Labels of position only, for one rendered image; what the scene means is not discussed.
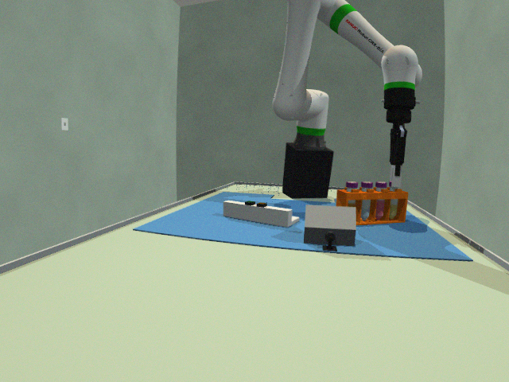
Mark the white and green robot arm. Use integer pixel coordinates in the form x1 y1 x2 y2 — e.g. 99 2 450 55
273 0 422 150

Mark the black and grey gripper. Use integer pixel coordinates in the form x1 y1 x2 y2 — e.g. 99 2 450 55
387 109 411 188

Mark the blue flat mat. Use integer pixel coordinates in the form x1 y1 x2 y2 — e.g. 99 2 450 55
133 192 473 261

